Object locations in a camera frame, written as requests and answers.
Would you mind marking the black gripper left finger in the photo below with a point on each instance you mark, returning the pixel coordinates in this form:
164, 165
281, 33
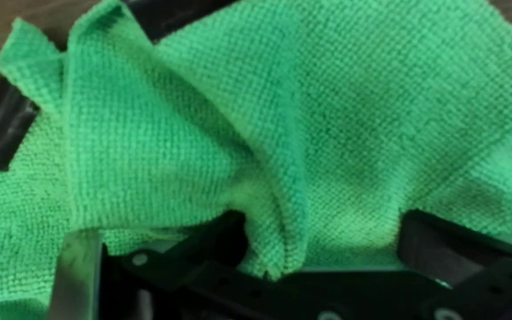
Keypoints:
173, 261

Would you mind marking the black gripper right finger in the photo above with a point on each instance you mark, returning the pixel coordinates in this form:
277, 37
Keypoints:
445, 250

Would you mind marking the green microfiber towel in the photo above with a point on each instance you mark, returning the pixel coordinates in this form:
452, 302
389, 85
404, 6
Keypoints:
267, 118

